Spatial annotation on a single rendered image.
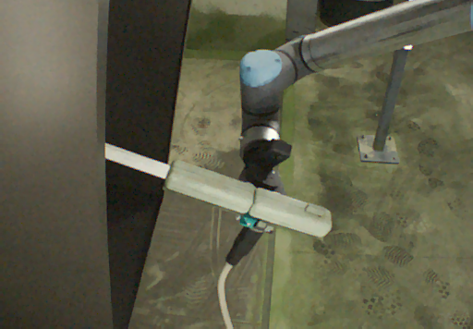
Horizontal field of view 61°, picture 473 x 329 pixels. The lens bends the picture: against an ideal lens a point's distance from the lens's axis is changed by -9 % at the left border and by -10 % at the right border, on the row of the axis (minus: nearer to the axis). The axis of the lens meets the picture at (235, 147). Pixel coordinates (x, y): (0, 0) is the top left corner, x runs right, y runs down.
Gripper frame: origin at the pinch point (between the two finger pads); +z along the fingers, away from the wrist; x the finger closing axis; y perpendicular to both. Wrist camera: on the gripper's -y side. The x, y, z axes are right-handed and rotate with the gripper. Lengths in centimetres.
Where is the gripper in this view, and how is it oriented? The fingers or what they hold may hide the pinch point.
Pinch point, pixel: (260, 219)
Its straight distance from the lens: 80.7
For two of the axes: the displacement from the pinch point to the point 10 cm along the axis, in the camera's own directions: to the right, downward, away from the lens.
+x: -9.2, -3.4, -2.0
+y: -3.9, 6.9, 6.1
